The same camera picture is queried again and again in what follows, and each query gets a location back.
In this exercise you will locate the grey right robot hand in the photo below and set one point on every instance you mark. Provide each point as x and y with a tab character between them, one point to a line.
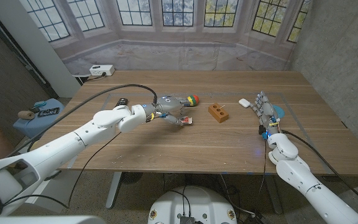
268	112

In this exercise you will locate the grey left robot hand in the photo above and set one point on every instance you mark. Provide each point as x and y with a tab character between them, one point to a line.
169	105

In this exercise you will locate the orange wooden block with holes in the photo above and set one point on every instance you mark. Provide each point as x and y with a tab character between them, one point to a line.
217	114

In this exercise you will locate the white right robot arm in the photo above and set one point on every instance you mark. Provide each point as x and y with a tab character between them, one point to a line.
300	180

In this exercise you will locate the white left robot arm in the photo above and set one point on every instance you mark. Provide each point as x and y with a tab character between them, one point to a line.
73	143

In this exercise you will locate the colourful striped wooden maraca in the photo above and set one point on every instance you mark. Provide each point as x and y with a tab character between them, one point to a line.
194	100

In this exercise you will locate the black TV remote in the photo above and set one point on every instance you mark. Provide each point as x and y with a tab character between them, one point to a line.
121	102

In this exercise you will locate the blue round disc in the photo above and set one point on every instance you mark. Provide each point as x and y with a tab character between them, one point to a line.
282	112

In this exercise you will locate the white earbud case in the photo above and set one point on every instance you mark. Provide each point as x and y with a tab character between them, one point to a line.
244	103

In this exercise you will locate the printed window backdrop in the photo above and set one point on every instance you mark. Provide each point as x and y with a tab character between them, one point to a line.
179	53

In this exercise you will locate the white power strip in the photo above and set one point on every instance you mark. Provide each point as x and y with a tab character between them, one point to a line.
102	70

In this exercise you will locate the grey table leg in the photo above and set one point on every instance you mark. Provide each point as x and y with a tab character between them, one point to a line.
113	189
273	193

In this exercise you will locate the black round fan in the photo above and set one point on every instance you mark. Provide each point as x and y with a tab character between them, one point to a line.
131	177

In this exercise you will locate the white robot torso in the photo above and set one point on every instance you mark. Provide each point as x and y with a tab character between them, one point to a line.
204	202

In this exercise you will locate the teal small object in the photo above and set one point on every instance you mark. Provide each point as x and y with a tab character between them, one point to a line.
39	104

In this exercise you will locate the blue stool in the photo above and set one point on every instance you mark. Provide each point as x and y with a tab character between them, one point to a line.
33	126

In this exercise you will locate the white flat floor board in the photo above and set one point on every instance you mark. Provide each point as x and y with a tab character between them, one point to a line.
57	189

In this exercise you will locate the brown cylindrical object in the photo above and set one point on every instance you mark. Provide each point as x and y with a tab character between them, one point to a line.
25	115

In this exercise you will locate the white pillar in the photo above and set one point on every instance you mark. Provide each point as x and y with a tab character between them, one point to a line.
26	34

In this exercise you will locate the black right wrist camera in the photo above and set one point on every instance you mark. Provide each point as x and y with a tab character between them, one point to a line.
262	129

